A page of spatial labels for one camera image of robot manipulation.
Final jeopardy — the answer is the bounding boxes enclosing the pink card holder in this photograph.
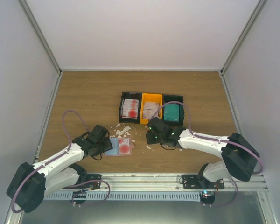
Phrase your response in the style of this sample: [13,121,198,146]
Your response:
[103,138,133,156]

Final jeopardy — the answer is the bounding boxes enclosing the red white credit card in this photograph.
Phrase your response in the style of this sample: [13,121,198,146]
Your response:
[119,138,131,154]

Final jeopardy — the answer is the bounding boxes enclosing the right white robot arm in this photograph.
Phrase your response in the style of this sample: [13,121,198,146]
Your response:
[146,117,259,189]

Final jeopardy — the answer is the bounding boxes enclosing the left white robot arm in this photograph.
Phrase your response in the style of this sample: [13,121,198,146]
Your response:
[6,125,112,213]

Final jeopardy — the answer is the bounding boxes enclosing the teal cards stack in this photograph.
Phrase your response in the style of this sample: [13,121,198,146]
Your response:
[163,104,179,122]

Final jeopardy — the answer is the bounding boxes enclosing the white cards in orange bin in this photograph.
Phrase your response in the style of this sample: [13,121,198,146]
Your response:
[142,101,159,119]

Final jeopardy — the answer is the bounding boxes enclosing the red white cards stack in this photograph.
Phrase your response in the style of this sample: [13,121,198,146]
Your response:
[122,98,139,119]

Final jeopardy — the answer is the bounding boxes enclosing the black right card bin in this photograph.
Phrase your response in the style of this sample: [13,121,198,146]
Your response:
[162,95,184,126]

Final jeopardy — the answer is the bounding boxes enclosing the black card bin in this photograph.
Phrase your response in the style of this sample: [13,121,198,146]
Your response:
[119,92,142,124]
[162,95,184,126]

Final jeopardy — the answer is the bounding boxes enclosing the orange middle card bin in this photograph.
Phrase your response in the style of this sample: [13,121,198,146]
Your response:
[140,93,163,125]

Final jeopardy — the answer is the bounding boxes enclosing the black left card bin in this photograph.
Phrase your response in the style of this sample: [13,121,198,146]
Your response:
[119,92,142,124]

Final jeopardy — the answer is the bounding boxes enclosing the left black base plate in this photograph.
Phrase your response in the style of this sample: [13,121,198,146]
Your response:
[62,174,110,207]

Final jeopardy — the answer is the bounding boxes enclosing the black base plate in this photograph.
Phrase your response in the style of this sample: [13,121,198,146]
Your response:
[62,174,110,207]
[179,174,225,206]

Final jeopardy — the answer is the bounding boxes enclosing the aluminium front rail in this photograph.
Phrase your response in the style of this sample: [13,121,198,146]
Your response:
[99,173,268,191]

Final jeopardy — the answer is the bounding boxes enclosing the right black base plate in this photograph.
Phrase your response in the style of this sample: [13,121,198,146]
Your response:
[179,174,225,206]

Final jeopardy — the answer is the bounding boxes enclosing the grey slotted cable duct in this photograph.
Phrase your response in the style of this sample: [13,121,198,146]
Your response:
[44,191,200,202]

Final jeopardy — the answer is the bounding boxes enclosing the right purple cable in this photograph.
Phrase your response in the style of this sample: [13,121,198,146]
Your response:
[150,101,264,207]

